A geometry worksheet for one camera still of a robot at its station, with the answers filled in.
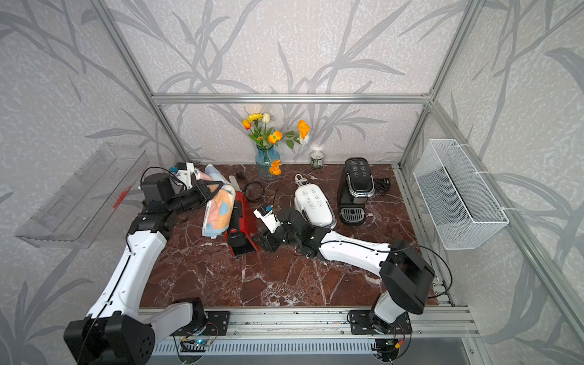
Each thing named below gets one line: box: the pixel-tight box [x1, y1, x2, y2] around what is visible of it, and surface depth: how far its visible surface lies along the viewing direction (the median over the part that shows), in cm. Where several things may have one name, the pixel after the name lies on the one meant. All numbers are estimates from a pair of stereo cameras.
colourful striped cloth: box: [196, 164, 236, 238], surface depth 72 cm
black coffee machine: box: [337, 157, 376, 225], surface depth 88 cm
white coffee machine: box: [293, 183, 337, 230], surface depth 79 cm
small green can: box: [310, 152, 324, 169], surface depth 121 cm
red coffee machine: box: [224, 190, 261, 257], surface depth 77 cm
